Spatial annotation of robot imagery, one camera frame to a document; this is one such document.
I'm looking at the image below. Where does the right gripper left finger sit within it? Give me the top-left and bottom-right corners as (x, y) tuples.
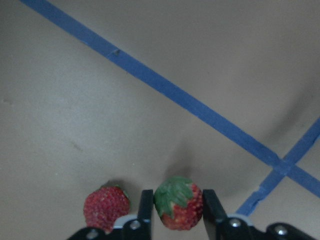
(137, 189), (154, 223)

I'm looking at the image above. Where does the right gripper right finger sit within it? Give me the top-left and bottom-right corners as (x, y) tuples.
(202, 189), (227, 224)

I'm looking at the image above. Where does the strawberry with green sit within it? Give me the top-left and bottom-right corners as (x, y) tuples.
(153, 176), (204, 231)

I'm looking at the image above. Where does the plain red strawberry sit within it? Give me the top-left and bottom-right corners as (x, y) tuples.
(83, 185), (131, 233)

